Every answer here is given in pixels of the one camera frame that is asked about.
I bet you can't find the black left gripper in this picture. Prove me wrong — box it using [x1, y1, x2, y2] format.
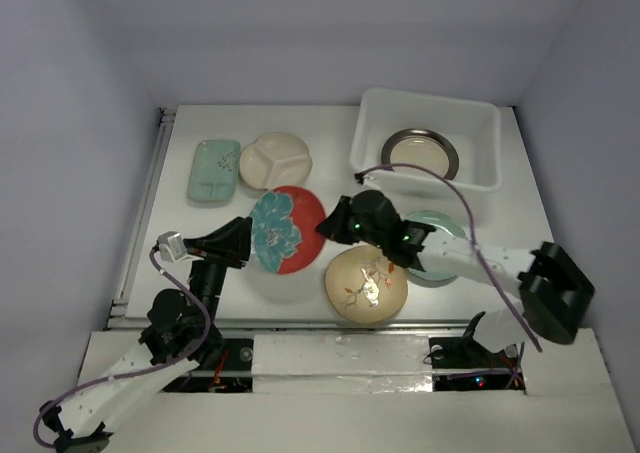
[185, 215, 252, 323]

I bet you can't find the red plate with teal flower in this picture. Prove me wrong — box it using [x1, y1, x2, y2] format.
[250, 185, 326, 275]

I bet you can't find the beige bird painted plate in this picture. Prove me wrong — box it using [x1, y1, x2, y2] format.
[324, 245, 408, 325]

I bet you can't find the brown rimmed cream plate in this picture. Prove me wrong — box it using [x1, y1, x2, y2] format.
[380, 129, 460, 180]

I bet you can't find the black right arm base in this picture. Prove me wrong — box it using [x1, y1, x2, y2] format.
[422, 312, 526, 393]

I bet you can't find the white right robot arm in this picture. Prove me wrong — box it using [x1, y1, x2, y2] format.
[315, 190, 595, 365]

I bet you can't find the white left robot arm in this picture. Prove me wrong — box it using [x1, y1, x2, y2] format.
[33, 217, 252, 452]

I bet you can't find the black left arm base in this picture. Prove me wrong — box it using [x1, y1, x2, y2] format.
[162, 338, 254, 393]

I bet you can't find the white plastic bin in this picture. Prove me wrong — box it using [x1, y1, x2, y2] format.
[349, 88, 503, 208]

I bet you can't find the light green rectangular dish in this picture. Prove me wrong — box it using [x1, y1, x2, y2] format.
[187, 139, 240, 203]

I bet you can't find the light green round plate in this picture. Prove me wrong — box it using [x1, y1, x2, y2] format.
[406, 210, 466, 288]

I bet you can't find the cream divided dish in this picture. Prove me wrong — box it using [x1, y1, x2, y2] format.
[239, 132, 313, 190]

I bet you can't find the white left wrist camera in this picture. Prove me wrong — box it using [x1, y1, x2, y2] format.
[156, 231, 193, 263]

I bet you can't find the aluminium frame rail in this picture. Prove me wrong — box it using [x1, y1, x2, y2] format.
[104, 105, 178, 330]

